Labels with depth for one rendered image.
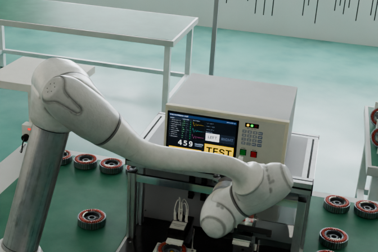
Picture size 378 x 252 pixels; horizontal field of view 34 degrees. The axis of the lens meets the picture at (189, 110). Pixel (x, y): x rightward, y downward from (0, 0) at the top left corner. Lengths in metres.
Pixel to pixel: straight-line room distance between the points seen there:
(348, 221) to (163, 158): 1.30
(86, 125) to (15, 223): 0.42
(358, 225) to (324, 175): 2.07
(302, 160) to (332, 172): 2.49
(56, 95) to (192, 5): 7.26
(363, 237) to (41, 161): 1.46
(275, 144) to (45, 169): 0.85
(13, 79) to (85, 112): 1.34
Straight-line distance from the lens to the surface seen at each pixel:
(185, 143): 2.23
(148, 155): 1.60
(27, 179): 1.71
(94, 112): 1.48
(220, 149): 2.21
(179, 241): 2.32
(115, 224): 2.56
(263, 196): 1.71
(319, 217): 2.73
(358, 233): 2.68
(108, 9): 6.07
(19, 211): 1.75
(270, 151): 2.19
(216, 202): 1.78
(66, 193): 2.78
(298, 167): 2.29
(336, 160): 5.05
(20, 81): 2.76
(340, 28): 8.47
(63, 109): 1.46
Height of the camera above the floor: 2.12
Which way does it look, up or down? 22 degrees down
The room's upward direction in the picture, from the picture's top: 4 degrees clockwise
